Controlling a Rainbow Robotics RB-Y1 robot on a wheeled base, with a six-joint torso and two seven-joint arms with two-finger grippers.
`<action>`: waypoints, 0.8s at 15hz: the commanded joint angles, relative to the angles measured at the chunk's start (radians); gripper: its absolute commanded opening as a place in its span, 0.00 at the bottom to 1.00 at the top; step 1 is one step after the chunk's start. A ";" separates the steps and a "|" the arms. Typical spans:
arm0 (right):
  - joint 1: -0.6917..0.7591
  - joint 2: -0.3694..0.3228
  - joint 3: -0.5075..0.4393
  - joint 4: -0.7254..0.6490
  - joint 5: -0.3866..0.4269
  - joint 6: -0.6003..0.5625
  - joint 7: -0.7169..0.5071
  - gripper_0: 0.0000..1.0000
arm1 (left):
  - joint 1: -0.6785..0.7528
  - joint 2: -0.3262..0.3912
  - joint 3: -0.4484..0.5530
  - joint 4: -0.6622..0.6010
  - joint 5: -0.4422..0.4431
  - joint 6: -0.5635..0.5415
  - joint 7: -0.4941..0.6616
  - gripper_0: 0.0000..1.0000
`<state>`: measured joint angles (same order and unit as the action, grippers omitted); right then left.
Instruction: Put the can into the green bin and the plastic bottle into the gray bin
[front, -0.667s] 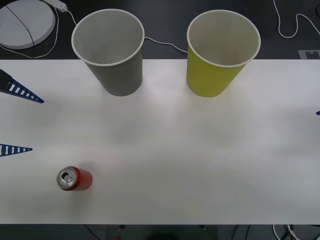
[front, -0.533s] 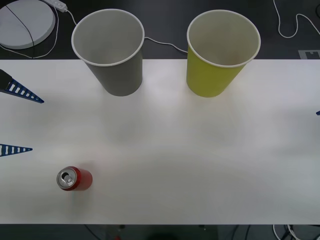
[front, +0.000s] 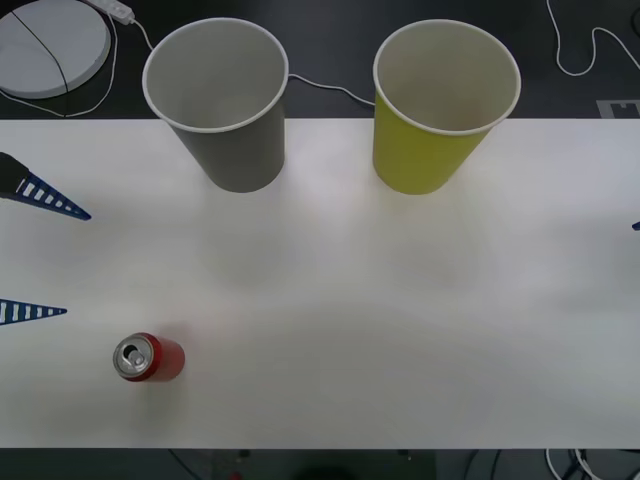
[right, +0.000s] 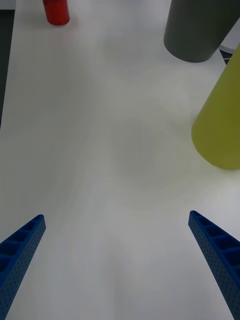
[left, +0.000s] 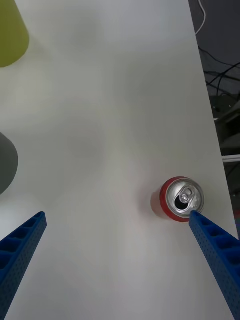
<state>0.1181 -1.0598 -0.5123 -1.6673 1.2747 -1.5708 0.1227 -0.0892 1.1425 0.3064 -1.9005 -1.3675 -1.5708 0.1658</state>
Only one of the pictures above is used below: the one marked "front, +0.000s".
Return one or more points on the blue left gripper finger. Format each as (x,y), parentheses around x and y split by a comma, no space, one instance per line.
(35,192)
(25,312)

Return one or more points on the red drink can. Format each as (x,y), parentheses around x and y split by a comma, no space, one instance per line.
(160,361)

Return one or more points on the grey marker plate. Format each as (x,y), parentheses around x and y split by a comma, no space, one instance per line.
(620,108)

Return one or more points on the pale grey round disc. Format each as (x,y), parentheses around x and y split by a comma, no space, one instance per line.
(35,50)

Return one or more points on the grey plastic bin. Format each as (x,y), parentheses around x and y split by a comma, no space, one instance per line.
(235,150)

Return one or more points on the yellow-green plastic bin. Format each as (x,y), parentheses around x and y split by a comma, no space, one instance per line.
(415,160)

